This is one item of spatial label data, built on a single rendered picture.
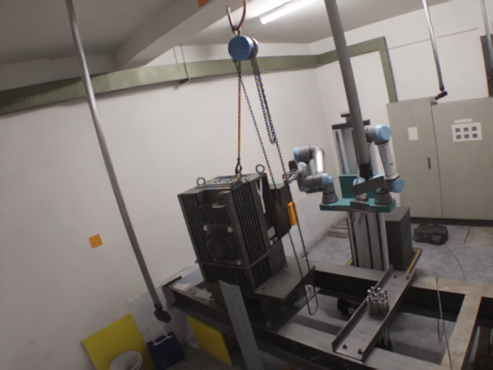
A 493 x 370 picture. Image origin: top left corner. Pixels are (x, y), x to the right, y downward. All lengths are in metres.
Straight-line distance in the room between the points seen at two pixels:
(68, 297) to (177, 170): 1.53
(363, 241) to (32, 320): 2.90
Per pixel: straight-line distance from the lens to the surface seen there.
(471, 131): 4.35
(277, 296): 2.12
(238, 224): 2.04
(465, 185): 4.54
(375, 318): 2.18
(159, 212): 3.10
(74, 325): 2.95
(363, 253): 3.21
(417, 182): 4.66
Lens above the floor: 2.05
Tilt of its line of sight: 12 degrees down
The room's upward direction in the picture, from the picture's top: 14 degrees counter-clockwise
